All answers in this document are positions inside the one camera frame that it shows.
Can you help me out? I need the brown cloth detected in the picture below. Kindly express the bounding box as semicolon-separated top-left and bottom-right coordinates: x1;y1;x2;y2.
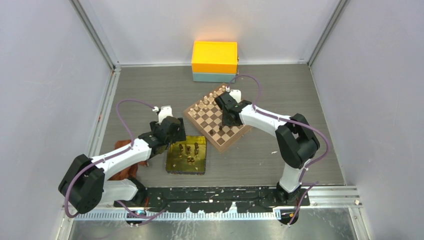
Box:
108;139;149;181

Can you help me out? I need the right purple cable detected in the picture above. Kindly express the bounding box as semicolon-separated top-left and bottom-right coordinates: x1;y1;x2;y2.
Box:
225;74;331;228

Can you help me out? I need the yellow transparent tray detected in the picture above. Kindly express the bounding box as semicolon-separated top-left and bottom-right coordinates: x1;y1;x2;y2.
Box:
165;135;207;175

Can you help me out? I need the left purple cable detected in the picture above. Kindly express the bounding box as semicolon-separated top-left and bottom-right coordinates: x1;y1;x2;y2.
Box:
63;98;167;226

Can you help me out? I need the wooden chessboard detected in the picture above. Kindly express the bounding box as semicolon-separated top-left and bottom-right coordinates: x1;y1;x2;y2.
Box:
183;84;252;153

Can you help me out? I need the purple cable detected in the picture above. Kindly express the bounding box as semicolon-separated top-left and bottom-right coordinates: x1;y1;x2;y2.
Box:
225;74;331;228
63;98;167;226

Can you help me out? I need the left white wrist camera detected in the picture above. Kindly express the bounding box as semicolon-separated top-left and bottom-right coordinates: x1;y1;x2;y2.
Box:
157;105;173;124

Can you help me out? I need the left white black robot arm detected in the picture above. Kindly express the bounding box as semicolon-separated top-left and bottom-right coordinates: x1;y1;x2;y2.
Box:
58;116;186;214

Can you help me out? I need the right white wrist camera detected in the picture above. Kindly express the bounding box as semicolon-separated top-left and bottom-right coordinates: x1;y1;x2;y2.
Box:
229;89;242;103

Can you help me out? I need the grey-blue box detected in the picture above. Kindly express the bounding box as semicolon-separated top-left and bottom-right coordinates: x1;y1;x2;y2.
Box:
192;72;237;83

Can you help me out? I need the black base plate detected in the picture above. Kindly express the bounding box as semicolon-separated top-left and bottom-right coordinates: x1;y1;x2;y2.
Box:
123;186;310;214

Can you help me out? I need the yellow box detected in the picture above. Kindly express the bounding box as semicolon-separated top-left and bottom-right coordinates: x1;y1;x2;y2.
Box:
191;40;239;74

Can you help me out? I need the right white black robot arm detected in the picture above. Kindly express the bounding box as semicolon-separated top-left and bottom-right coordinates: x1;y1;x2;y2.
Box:
214;91;320;206

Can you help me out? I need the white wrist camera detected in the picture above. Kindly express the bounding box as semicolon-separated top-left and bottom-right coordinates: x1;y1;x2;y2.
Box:
229;89;242;103
157;105;173;124

